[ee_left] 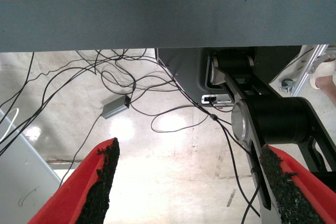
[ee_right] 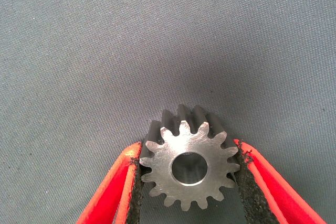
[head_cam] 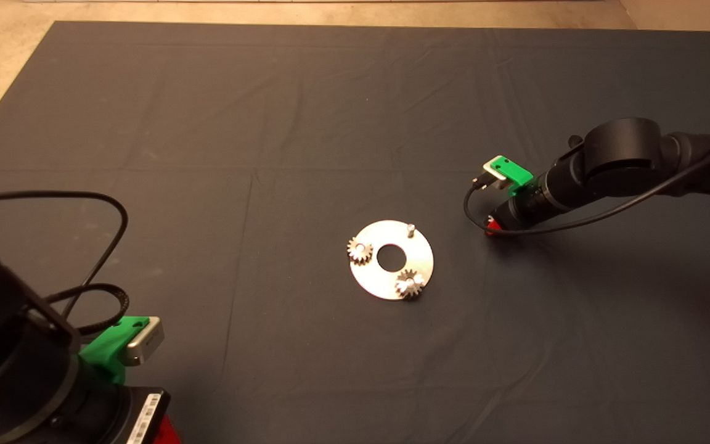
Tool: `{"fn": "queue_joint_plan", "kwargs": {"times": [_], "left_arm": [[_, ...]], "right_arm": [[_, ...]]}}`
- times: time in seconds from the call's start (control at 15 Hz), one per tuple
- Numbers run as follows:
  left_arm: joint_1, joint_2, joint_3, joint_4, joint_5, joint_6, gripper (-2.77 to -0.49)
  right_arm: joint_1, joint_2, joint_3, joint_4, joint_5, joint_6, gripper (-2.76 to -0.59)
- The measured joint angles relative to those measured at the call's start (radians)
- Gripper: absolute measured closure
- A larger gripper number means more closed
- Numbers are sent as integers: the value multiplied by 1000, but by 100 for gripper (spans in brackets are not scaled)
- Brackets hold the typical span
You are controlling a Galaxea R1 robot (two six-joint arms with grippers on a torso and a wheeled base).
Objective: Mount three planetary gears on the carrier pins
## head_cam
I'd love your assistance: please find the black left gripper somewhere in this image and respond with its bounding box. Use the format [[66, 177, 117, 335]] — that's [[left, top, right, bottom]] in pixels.
[[105, 387, 182, 444]]

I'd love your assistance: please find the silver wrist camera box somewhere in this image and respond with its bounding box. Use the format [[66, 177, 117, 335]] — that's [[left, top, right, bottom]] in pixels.
[[126, 317, 165, 366], [482, 159, 510, 189]]

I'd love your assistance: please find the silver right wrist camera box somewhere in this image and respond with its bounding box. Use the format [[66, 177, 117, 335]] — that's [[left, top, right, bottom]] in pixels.
[[482, 159, 510, 189]]

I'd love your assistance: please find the black braided cable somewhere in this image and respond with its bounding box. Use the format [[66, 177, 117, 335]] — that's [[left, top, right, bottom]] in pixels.
[[44, 283, 131, 337]]

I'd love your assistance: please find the thin black camera cable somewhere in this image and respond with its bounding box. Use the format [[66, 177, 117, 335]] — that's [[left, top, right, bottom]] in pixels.
[[0, 191, 129, 318], [463, 142, 710, 266]]

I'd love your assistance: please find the green right camera mount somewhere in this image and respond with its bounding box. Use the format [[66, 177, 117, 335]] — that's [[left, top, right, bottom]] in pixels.
[[491, 156, 534, 197]]

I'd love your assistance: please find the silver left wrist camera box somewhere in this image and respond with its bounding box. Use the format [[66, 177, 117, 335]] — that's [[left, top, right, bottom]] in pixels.
[[126, 317, 165, 366]]

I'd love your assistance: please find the green left camera mount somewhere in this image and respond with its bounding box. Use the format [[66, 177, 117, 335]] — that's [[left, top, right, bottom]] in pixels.
[[80, 316, 150, 384]]

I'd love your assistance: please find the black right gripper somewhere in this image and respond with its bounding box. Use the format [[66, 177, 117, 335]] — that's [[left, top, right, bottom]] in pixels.
[[484, 197, 537, 237]]

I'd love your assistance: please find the round metal carrier plate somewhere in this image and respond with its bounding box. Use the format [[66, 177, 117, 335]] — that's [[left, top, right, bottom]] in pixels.
[[349, 220, 435, 301]]

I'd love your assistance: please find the dark grey table cloth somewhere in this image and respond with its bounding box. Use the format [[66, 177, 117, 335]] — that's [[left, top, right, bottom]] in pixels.
[[0, 22, 710, 444]]

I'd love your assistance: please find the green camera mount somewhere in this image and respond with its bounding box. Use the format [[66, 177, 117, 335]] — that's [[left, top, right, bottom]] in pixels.
[[80, 316, 150, 384], [491, 156, 534, 197]]

